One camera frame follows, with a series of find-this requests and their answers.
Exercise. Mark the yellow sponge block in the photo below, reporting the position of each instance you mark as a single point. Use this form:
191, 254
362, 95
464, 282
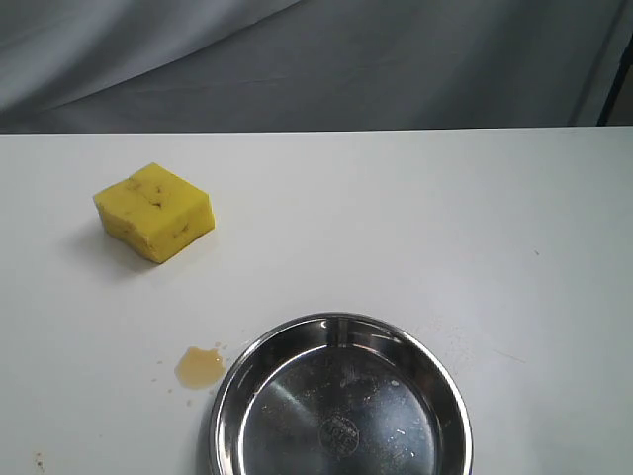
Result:
155, 212

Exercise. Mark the orange liquid spill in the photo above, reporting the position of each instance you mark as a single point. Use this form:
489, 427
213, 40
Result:
200, 368

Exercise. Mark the round stainless steel pan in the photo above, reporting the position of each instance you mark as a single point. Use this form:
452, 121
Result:
338, 393

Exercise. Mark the grey backdrop cloth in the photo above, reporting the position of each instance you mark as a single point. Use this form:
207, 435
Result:
306, 66

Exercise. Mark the black stand pole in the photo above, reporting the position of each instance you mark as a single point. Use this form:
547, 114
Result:
617, 83

